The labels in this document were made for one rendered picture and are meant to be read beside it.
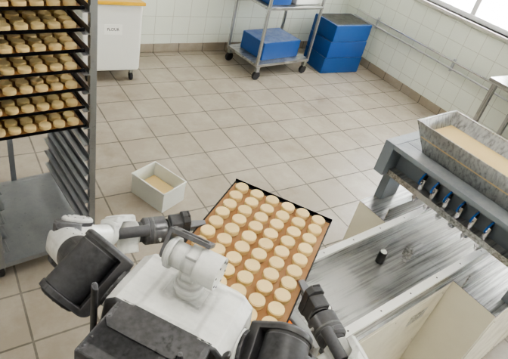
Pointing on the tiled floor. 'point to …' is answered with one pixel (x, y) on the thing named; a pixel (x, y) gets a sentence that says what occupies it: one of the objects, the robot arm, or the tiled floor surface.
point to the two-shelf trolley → (266, 30)
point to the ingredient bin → (115, 26)
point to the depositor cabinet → (421, 348)
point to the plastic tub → (158, 186)
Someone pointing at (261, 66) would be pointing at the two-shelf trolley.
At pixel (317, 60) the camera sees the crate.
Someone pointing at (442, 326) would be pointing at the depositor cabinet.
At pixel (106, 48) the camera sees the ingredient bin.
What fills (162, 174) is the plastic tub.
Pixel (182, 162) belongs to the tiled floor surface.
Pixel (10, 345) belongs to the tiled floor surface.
